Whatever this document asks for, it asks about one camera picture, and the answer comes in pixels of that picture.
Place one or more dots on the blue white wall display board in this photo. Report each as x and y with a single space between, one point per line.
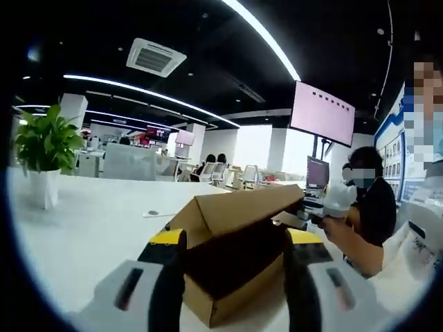
391 155

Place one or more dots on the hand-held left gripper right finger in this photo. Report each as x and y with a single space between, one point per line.
360 301

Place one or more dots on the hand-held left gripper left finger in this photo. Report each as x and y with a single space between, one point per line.
100 301

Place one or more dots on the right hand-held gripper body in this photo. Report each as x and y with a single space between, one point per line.
341 200

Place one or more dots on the brown cardboard shoe box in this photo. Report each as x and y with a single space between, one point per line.
242 207

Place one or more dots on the person's right hand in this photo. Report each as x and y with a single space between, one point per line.
335 227

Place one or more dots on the green plant in white pot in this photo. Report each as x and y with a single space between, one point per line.
48 141

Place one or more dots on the person's white shirt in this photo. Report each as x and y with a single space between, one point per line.
398 263

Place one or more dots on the white partition panel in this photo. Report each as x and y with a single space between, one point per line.
129 162

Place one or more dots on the ceiling air conditioner vent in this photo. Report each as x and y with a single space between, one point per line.
155 57

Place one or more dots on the small grey disc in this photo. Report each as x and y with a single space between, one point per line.
154 213

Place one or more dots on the ceiling light strip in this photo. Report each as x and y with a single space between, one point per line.
266 34
149 93

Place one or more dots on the red television screen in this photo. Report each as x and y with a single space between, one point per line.
158 133

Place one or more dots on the black monitor stand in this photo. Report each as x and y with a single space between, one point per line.
320 147

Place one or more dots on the white office chair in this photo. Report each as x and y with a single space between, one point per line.
250 176
214 173

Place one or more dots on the pale pink monitor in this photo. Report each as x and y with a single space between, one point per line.
185 138

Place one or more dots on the dark laptop screen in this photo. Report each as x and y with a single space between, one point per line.
317 173

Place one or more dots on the large wall monitor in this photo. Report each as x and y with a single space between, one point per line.
322 114

